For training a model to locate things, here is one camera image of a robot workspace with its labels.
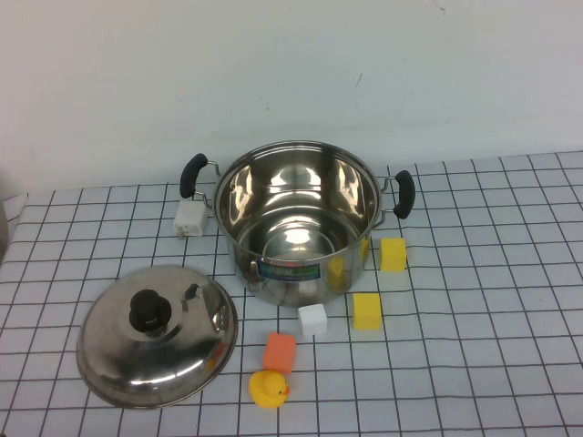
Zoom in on steel lid with black knob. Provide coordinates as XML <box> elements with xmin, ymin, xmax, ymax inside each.
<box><xmin>76</xmin><ymin>263</ymin><xmax>240</xmax><ymax>410</ymax></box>

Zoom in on stainless steel pot black handles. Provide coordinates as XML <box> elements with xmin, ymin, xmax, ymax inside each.
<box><xmin>179</xmin><ymin>139</ymin><xmax>416</xmax><ymax>310</ymax></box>

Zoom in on white black-grid tablecloth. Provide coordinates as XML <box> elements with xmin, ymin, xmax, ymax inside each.
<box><xmin>0</xmin><ymin>149</ymin><xmax>583</xmax><ymax>437</ymax></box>

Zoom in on orange foam block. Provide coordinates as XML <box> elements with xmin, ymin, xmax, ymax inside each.
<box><xmin>262</xmin><ymin>331</ymin><xmax>297</xmax><ymax>375</ymax></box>

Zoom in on white power adapter plug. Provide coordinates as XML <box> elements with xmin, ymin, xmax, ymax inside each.
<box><xmin>172</xmin><ymin>198</ymin><xmax>208</xmax><ymax>241</ymax></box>

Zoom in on white foam cube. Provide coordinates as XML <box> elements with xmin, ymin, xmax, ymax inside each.
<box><xmin>298</xmin><ymin>303</ymin><xmax>330</xmax><ymax>338</ymax></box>

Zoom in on yellow rubber duck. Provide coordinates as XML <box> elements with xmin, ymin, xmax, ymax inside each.
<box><xmin>248</xmin><ymin>369</ymin><xmax>292</xmax><ymax>410</ymax></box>

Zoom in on yellow foam cube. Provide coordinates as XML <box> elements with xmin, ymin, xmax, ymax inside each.
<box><xmin>353</xmin><ymin>292</ymin><xmax>383</xmax><ymax>331</ymax></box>
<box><xmin>379</xmin><ymin>236</ymin><xmax>408</xmax><ymax>273</ymax></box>

